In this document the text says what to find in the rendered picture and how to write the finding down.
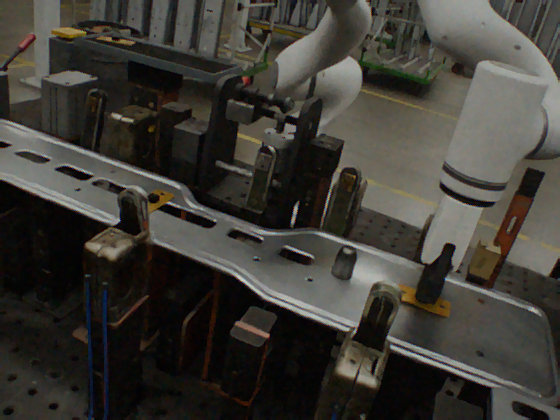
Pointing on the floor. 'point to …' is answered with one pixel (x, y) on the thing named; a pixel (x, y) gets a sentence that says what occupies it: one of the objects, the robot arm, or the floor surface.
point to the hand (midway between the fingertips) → (430, 284)
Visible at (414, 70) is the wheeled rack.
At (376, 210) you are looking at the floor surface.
